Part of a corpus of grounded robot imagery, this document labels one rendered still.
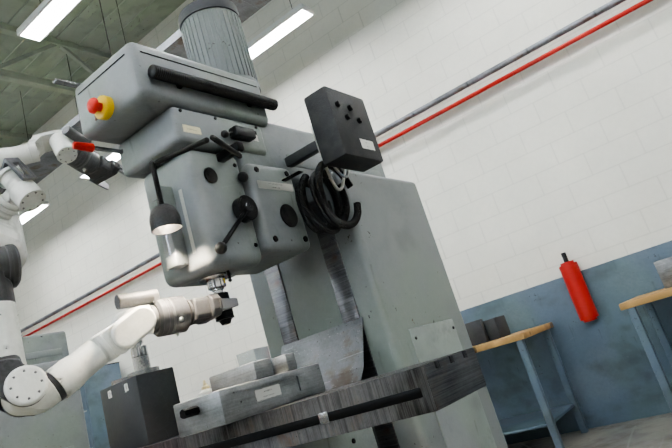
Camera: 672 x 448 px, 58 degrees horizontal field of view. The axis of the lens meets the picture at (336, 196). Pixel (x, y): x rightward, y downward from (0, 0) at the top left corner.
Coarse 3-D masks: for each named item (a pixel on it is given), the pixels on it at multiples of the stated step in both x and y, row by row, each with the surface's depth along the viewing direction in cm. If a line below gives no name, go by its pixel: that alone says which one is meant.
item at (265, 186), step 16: (256, 176) 167; (272, 176) 172; (256, 192) 164; (272, 192) 169; (288, 192) 175; (272, 208) 167; (288, 208) 172; (256, 224) 162; (272, 224) 164; (288, 224) 169; (272, 240) 161; (288, 240) 166; (304, 240) 172; (272, 256) 167; (288, 256) 174; (256, 272) 182
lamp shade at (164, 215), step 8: (160, 208) 139; (168, 208) 140; (152, 216) 139; (160, 216) 138; (168, 216) 138; (176, 216) 140; (152, 224) 138; (160, 224) 137; (168, 224) 138; (176, 224) 144; (152, 232) 141; (160, 232) 143; (168, 232) 144
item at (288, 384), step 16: (288, 368) 144; (304, 368) 148; (240, 384) 130; (256, 384) 134; (272, 384) 138; (288, 384) 142; (304, 384) 146; (320, 384) 150; (192, 400) 129; (208, 400) 126; (224, 400) 125; (240, 400) 129; (256, 400) 132; (272, 400) 135; (288, 400) 139; (176, 416) 131; (192, 416) 128; (208, 416) 126; (224, 416) 123; (240, 416) 126; (192, 432) 128
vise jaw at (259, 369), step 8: (264, 360) 138; (240, 368) 137; (248, 368) 136; (256, 368) 135; (264, 368) 137; (272, 368) 139; (216, 376) 142; (224, 376) 140; (232, 376) 139; (240, 376) 137; (248, 376) 136; (256, 376) 135; (264, 376) 136; (216, 384) 141; (224, 384) 140; (232, 384) 138
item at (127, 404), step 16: (112, 384) 178; (128, 384) 169; (144, 384) 167; (160, 384) 170; (112, 400) 174; (128, 400) 169; (144, 400) 165; (160, 400) 168; (176, 400) 172; (112, 416) 174; (128, 416) 168; (144, 416) 164; (160, 416) 167; (112, 432) 174; (128, 432) 168; (144, 432) 163; (160, 432) 165; (176, 432) 168
